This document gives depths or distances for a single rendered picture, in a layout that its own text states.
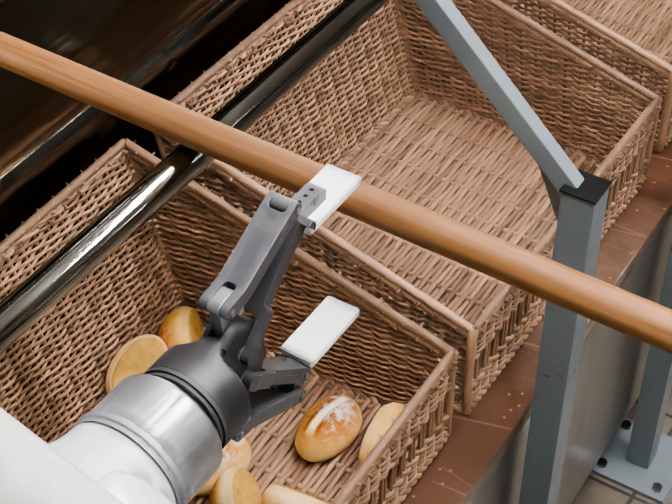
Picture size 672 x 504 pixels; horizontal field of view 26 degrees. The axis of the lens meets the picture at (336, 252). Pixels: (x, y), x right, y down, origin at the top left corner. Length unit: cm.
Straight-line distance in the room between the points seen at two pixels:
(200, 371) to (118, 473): 11
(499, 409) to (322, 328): 71
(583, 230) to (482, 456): 34
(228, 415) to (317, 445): 75
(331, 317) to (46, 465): 52
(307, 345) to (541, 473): 80
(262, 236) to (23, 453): 38
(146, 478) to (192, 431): 5
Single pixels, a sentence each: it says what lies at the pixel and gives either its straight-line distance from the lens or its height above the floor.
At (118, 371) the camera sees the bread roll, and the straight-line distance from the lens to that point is 180.
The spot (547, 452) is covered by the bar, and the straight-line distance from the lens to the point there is 186.
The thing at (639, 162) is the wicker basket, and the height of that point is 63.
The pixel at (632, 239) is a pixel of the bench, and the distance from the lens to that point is 209.
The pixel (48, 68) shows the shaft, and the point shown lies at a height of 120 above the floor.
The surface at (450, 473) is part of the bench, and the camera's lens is 176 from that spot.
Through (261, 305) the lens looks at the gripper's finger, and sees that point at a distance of 102.
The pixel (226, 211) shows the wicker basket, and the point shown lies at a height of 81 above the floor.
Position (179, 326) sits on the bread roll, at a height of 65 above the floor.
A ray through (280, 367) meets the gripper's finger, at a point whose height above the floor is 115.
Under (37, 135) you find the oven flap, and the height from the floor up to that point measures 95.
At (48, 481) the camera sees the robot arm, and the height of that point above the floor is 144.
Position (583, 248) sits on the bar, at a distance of 160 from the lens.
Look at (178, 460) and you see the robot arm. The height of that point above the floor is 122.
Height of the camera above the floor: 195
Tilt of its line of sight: 42 degrees down
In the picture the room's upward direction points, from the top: straight up
